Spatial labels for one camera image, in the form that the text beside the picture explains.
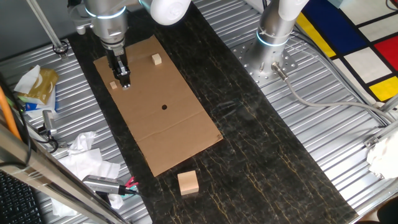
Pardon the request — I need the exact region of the black keyboard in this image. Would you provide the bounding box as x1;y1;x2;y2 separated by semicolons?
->
0;170;43;224

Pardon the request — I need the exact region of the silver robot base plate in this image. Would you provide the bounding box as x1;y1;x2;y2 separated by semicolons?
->
232;39;299;88

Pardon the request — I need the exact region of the yellow tissue pack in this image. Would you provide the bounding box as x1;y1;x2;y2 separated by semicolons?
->
14;64;60;106

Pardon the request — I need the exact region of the grey robot power cable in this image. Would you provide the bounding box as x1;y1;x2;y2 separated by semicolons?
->
271;61;397;124

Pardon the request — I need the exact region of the thin metal pole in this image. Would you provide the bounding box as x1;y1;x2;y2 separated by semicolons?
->
26;0;69;60

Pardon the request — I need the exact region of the white crumpled cloth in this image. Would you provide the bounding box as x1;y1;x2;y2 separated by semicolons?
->
366;130;398;180

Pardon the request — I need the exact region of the crumpled white tissue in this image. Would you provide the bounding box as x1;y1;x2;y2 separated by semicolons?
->
67;131;97;156

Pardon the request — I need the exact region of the red clothespin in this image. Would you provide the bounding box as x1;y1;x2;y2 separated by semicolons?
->
124;176;139;189

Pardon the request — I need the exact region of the blue white tissue pack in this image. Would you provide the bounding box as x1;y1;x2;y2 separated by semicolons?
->
18;88;58;119

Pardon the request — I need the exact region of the silver camera on mount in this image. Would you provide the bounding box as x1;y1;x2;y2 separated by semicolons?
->
42;110;58;136

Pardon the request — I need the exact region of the teal clothespin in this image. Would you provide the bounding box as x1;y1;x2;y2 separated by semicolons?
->
119;185;138;197

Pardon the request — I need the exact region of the brown cardboard sheet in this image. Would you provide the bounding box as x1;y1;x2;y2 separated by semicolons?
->
93;34;224;177

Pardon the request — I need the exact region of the black cable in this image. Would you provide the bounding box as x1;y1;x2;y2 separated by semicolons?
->
0;73;32;169

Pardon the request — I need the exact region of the colourful rectangle pattern mat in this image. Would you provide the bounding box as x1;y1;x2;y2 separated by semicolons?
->
295;0;398;103

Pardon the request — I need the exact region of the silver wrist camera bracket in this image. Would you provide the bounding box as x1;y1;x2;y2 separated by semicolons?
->
67;0;94;35

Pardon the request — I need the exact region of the aluminium frame beam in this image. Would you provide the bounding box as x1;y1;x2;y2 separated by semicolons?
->
0;124;128;224

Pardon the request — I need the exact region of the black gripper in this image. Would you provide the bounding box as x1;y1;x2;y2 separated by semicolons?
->
104;45;131;90

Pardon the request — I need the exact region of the aluminium frame profile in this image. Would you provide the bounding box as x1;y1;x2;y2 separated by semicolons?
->
363;119;398;149

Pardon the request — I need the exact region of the orange tube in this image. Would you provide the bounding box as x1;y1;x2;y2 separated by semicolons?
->
0;85;22;141

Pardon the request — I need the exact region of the large wooden block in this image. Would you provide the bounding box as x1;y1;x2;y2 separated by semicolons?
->
177;170;200;197

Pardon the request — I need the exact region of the ribbed silver camera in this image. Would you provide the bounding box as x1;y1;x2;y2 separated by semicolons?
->
82;174;126;196

